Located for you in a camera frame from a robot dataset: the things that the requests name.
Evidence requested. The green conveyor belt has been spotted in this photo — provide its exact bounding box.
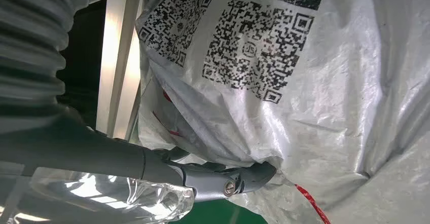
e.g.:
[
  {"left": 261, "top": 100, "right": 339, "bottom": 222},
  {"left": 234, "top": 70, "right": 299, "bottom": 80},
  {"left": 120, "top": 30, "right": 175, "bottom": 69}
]
[{"left": 171, "top": 198, "right": 269, "bottom": 224}]

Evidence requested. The clear plastic cover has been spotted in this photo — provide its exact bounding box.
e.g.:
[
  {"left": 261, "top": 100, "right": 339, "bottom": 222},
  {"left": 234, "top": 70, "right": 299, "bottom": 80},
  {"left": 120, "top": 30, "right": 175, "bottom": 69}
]
[{"left": 28, "top": 167, "right": 196, "bottom": 224}]

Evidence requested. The silver conveyor side rail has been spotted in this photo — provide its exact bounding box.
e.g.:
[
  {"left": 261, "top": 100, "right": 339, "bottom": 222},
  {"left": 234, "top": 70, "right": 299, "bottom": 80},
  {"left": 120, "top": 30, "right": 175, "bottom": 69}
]
[{"left": 95, "top": 0, "right": 152, "bottom": 142}]

